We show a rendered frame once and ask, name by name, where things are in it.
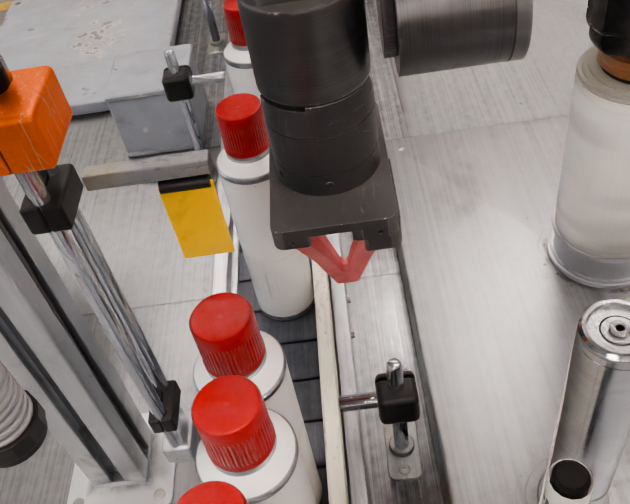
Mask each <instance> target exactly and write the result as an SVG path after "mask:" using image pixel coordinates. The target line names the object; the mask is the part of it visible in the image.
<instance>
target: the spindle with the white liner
mask: <svg viewBox="0 0 630 504"><path fill-rule="evenodd" d="M587 6H588V7H587V11H586V20H587V23H588V25H589V38H590V40H591V42H592V43H593V44H594V46H592V47H591V48H589V49H588V50H586V51H585V52H584V53H583V54H582V56H581V57H580V58H579V60H578V61H577V64H576V69H575V80H574V89H573V96H572V101H571V106H570V112H569V121H568V130H567V138H566V143H565V148H564V155H563V161H562V173H561V179H560V184H559V189H558V194H557V206H556V207H555V210H554V212H553V218H552V226H553V229H552V230H551V232H550V234H549V237H548V243H547V249H548V254H549V257H550V259H551V261H552V262H553V264H554V265H555V266H556V267H557V269H558V270H560V271H561V272H562V273H563V274H564V275H566V276H567V277H569V278H571V279H572V280H574V281H576V282H579V283H581V284H584V285H587V286H591V287H597V288H606V289H614V288H623V287H627V286H630V0H588V4H587Z"/></svg>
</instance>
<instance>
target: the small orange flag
mask: <svg viewBox="0 0 630 504"><path fill-rule="evenodd" d="M158 191H159V194H160V196H161V199H162V201H163V204H164V206H165V209H166V211H167V214H168V216H169V219H170V222H171V224H172V227H173V229H174V232H175V234H176V237H177V239H178V242H179V245H180V247H181V250H182V252H183V255H184V257H185V258H192V257H200V256H207V255H214V254H222V253H229V252H235V248H234V245H233V242H232V239H231V236H230V232H229V229H228V226H227V223H226V220H225V216H224V213H223V210H222V207H221V204H220V201H219V197H218V194H217V191H216V188H215V185H214V181H213V179H211V176H210V174H205V175H198V176H191V177H184V178H177V179H170V180H163V181H158Z"/></svg>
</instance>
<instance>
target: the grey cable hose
mask: <svg viewBox="0 0 630 504"><path fill-rule="evenodd" d="M47 429H48V425H47V420H46V414H45V410H44V408H43V407H42V406H41V405H40V403H39V402H38V401H37V400H36V399H35V398H34V397H33V396H32V395H31V394H30V393H29V392H28V391H27V390H23V389H22V387H21V386H20V384H19V383H18V382H17V381H16V379H15V378H14V377H13V376H12V374H11V373H10V372H9V371H8V369H7V368H6V366H5V365H4V364H3V363H2V361H1V360H0V468H8V467H13V466H16V465H18V464H20V463H22V462H24V461H26V460H27V459H29V458H30V457H31V456H32V455H33V454H34V453H35V452H37V450H38V449H39V448H40V447H41V445H42V443H43V442H44V440H45V437H46V434H47Z"/></svg>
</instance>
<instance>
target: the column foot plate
mask: <svg viewBox="0 0 630 504"><path fill-rule="evenodd" d="M142 416H143V418H144V420H145V421H146V423H147V425H148V426H149V424H148V417H149V413H142ZM149 428H150V430H151V432H152V433H153V435H154V437H153V445H152V454H151V462H150V471H149V479H148V482H147V483H141V484H133V485H124V486H116V487H107V488H98V489H96V488H95V487H94V486H93V484H92V483H91V482H90V481H89V479H88V478H87V477H86V476H85V474H84V473H83V472H82V471H81V469H80V468H79V467H78V466H77V464H76V463H75V465H74V470H73V475H72V480H71V485H70V490H69V495H68V500H67V504H172V502H173V499H174V488H175V477H176V465H177V462H175V463H169V462H168V461H167V459H166V458H165V456H164V454H163V453H162V442H163V433H154V432H153V431H152V429H151V427H150V426H149Z"/></svg>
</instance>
